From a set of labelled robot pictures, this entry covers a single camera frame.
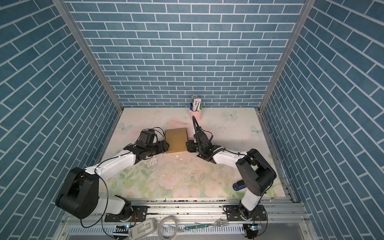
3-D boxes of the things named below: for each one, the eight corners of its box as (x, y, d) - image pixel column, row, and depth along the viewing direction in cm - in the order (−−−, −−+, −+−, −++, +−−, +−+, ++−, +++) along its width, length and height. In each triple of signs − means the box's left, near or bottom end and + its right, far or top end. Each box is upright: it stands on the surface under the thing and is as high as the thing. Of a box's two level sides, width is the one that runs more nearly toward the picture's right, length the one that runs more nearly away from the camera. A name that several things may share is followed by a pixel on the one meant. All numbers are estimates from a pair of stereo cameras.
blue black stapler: (234, 191, 83) (236, 188, 79) (231, 185, 85) (233, 182, 81) (243, 188, 84) (246, 185, 80) (240, 182, 86) (243, 179, 82)
